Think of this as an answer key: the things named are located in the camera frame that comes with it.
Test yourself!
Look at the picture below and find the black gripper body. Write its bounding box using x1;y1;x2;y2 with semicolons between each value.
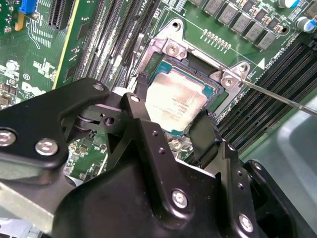
51;158;235;238

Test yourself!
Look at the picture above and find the silver-topped CPU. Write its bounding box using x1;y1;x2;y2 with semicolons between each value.
144;61;218;137

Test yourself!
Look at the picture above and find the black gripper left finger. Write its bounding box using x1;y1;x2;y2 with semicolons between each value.
0;73;196;220

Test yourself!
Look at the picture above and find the wire locking lever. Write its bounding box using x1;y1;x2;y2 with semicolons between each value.
220;68;317;116

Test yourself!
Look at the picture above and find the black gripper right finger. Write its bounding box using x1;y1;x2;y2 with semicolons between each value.
190;110;310;238

